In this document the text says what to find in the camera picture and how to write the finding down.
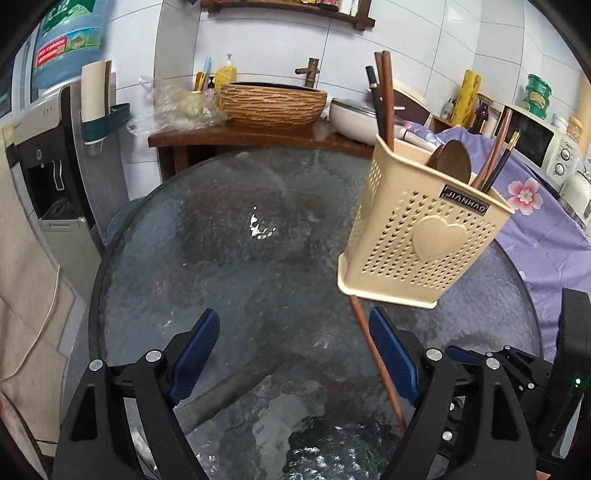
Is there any yellow roll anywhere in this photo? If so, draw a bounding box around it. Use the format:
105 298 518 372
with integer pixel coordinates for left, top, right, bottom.
450 70 481 128

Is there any clear plastic bag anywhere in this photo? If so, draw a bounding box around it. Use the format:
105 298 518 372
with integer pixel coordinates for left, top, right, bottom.
126 78 228 137

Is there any shiny metal spoon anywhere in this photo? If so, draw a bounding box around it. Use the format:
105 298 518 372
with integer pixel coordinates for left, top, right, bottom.
427 140 472 184

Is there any white water dispenser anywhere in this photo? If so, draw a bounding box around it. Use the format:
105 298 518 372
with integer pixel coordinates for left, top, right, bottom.
0 85 112 301

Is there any stack of green bowls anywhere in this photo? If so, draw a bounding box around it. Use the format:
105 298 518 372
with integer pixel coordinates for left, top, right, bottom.
522 74 552 119

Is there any brown glass bottle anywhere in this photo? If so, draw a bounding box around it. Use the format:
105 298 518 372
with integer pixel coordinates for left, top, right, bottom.
470 99 489 134

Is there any round glass table top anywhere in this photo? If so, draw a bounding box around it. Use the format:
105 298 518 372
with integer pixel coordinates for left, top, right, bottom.
88 146 544 480

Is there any blue water jug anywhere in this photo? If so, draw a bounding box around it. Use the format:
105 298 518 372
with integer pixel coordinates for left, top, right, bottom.
32 0 113 90

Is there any brass faucet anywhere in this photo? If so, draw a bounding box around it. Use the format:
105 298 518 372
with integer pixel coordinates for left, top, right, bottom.
294 57 320 89

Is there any yellow soap dispenser bottle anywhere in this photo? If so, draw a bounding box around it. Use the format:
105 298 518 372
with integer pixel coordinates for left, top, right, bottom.
213 54 238 94

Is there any purple floral cloth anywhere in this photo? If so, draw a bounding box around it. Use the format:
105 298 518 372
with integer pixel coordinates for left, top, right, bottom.
406 121 591 363

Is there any brown white rice cooker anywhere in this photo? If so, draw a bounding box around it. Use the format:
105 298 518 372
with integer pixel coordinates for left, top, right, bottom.
393 78 431 125

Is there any beige heart-pattern utensil holder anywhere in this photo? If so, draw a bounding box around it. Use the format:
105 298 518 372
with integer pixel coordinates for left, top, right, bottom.
338 138 514 309

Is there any paper cup holder teal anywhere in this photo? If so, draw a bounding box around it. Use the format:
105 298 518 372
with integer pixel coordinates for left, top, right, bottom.
80 60 131 146

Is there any white frying pan with lid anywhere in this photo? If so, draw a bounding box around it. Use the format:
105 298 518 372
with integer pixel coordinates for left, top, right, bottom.
327 97 438 153

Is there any dark wooden counter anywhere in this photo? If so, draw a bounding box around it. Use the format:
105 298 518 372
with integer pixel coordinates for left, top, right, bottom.
147 120 373 179

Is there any woven-pattern basin sink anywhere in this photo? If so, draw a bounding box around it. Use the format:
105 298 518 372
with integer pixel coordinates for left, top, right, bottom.
218 82 328 129

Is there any white electric kettle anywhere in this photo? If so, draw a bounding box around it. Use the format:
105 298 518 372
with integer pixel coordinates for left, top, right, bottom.
559 171 591 230

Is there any white microwave oven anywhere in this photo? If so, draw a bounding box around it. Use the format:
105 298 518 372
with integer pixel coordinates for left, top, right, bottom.
502 104 582 192

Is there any black chopstick with gold band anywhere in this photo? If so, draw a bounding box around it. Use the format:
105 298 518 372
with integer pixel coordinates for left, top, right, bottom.
365 65 387 141

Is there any wooden framed wall shelf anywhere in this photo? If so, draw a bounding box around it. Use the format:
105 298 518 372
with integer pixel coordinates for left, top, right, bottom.
200 0 376 32

